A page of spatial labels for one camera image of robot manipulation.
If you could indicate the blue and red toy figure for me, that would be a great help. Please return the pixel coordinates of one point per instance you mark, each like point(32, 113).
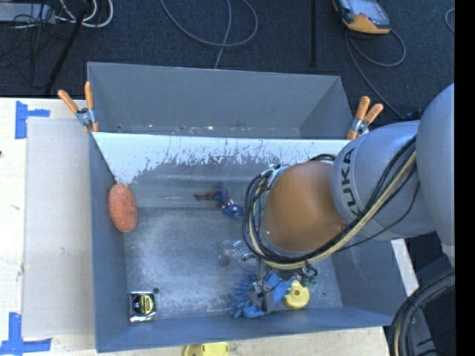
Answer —
point(231, 209)

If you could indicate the black and yellow tape measure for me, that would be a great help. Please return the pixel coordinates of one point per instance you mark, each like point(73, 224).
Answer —
point(142, 305)

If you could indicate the grey metal bin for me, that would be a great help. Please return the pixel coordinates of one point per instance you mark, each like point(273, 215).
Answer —
point(178, 258)

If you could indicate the clear glass object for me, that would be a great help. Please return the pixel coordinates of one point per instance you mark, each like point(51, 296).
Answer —
point(233, 250)

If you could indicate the yellow round plastic piece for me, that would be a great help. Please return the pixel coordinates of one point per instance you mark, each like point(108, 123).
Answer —
point(297, 296)
point(206, 349)

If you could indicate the orange copper scouring pad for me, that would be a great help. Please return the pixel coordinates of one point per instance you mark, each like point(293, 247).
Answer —
point(122, 208)

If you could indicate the blue bristly brush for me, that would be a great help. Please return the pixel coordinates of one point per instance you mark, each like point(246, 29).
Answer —
point(240, 298)

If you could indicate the pale wood flat board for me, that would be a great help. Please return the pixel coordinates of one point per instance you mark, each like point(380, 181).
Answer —
point(55, 217)

